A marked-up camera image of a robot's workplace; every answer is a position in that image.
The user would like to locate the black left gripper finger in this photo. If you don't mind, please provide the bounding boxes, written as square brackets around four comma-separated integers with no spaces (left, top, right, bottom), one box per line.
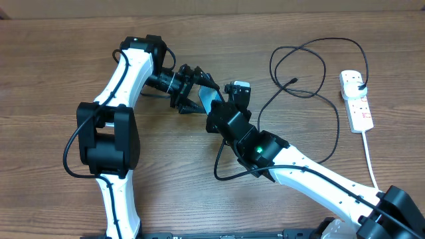
[178,98,206,114]
[193,66,220,90]

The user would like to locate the blue screen smartphone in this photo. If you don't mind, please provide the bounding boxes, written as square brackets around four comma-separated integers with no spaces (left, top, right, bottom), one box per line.
[198,86,224,115]

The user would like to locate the black charger cable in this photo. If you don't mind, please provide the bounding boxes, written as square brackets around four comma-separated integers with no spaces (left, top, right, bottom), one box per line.
[257,37,370,164]

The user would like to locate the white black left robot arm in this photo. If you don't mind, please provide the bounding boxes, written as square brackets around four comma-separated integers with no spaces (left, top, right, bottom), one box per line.
[76,35,219,238]

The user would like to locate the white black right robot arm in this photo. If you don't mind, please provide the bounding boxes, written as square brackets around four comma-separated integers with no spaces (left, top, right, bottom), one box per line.
[199,84,424,238]

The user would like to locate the white charger adapter plug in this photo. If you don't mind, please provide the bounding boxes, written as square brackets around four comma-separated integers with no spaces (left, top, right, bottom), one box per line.
[341,82,368,100]

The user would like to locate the white power strip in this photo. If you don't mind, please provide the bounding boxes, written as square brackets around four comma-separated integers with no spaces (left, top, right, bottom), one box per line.
[339,70,374,133]

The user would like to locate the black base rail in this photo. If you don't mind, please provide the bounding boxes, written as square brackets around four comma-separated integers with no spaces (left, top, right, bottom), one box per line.
[79,228,333,239]

